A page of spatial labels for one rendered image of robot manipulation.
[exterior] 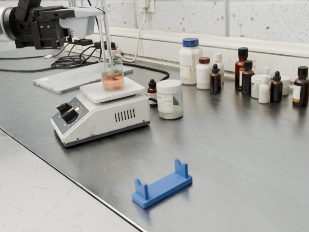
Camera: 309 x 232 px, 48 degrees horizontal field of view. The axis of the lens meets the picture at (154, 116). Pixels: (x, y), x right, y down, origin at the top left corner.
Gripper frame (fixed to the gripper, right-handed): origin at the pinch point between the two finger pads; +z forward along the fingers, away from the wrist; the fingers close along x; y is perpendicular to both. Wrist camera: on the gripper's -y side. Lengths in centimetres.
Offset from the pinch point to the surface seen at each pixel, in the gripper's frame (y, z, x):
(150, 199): 24.6, 16.3, 27.4
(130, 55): 25, -17, -66
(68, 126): 21.9, -5.8, 9.5
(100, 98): 17.0, 0.4, 5.8
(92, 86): 17.0, -4.7, -2.1
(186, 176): 24.3, 20.7, 21.3
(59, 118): 22.3, -10.4, 5.2
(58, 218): 25.7, 3.7, 32.3
